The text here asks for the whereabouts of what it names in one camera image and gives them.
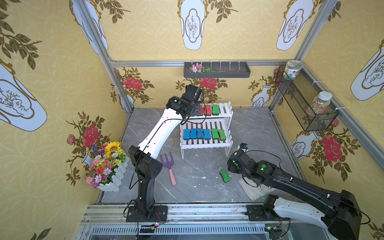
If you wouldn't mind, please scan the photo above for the green eraser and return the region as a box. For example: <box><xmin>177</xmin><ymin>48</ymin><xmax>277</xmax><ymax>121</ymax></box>
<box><xmin>212</xmin><ymin>105</ymin><xmax>221</xmax><ymax>116</ymax></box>
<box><xmin>211</xmin><ymin>129</ymin><xmax>220</xmax><ymax>140</ymax></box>
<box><xmin>218</xmin><ymin>130</ymin><xmax>227</xmax><ymax>142</ymax></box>
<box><xmin>219</xmin><ymin>169</ymin><xmax>231</xmax><ymax>183</ymax></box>

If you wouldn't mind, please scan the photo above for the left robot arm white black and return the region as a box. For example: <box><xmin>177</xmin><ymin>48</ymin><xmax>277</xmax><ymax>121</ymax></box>
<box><xmin>126</xmin><ymin>85</ymin><xmax>202</xmax><ymax>222</ymax></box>

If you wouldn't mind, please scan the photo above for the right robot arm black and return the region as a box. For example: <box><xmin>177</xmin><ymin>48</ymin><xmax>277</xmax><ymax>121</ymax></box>
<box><xmin>227</xmin><ymin>149</ymin><xmax>362</xmax><ymax>240</ymax></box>

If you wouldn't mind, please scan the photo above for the white two-tier slatted shelf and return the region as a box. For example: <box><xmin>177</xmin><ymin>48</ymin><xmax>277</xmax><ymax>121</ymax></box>
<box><xmin>180</xmin><ymin>102</ymin><xmax>233</xmax><ymax>159</ymax></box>

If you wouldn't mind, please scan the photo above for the blue eraser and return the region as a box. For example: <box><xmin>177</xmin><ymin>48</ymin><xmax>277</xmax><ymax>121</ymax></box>
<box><xmin>197</xmin><ymin>129</ymin><xmax>204</xmax><ymax>139</ymax></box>
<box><xmin>183</xmin><ymin>129</ymin><xmax>191</xmax><ymax>140</ymax></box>
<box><xmin>190</xmin><ymin>129</ymin><xmax>197</xmax><ymax>139</ymax></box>
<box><xmin>204</xmin><ymin>129</ymin><xmax>212</xmax><ymax>140</ymax></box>

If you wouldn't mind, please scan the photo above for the grey work glove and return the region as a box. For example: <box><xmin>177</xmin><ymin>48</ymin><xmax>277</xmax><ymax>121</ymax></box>
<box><xmin>239</xmin><ymin>179</ymin><xmax>275</xmax><ymax>202</ymax></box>

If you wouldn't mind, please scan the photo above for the small pink flower sprig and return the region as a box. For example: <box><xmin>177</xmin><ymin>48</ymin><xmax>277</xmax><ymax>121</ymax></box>
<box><xmin>190</xmin><ymin>63</ymin><xmax>214</xmax><ymax>73</ymax></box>

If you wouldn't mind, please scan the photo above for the clear jar white lid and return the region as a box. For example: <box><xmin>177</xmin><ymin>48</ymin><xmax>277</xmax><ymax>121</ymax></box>
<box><xmin>307</xmin><ymin>91</ymin><xmax>333</xmax><ymax>117</ymax></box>

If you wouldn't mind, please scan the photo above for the flower arrangement white fence planter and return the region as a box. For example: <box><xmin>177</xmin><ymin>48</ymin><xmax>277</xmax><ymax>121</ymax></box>
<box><xmin>83</xmin><ymin>142</ymin><xmax>130</xmax><ymax>192</ymax></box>

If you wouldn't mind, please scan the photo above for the jar with green label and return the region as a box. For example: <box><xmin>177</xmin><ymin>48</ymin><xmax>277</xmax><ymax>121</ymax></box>
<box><xmin>283</xmin><ymin>60</ymin><xmax>303</xmax><ymax>81</ymax></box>

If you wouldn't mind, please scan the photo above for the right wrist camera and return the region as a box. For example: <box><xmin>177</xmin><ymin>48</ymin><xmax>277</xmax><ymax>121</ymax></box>
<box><xmin>238</xmin><ymin>143</ymin><xmax>249</xmax><ymax>153</ymax></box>

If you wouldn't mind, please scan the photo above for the dark grey wall tray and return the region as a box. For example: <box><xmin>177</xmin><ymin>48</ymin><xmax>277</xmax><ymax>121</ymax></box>
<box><xmin>184</xmin><ymin>61</ymin><xmax>251</xmax><ymax>79</ymax></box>

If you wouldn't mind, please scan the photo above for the purple garden fork pink handle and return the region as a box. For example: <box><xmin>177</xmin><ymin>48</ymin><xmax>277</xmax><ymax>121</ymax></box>
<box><xmin>160</xmin><ymin>152</ymin><xmax>177</xmax><ymax>186</ymax></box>

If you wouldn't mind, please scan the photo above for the black wire wall basket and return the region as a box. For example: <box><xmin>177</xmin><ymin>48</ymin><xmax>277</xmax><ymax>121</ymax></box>
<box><xmin>276</xmin><ymin>66</ymin><xmax>339</xmax><ymax>132</ymax></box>

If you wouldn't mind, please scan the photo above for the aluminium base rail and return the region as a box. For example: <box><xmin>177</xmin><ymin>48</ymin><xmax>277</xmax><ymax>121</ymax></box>
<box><xmin>80</xmin><ymin>203</ymin><xmax>334</xmax><ymax>225</ymax></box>

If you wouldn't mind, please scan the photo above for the white slotted cable duct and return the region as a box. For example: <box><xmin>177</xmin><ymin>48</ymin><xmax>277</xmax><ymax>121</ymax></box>
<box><xmin>91</xmin><ymin>224</ymin><xmax>267</xmax><ymax>236</ymax></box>

